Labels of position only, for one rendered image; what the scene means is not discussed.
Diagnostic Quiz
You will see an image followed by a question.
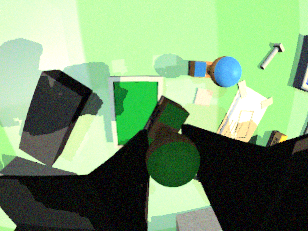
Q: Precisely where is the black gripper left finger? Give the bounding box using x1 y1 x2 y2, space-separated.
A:
0 130 150 231

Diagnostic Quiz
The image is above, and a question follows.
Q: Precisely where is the beige stamp pad tin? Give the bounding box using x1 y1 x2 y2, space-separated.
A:
292 34 308 92

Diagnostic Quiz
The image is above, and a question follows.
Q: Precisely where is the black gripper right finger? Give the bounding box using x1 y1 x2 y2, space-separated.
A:
181 124 308 231

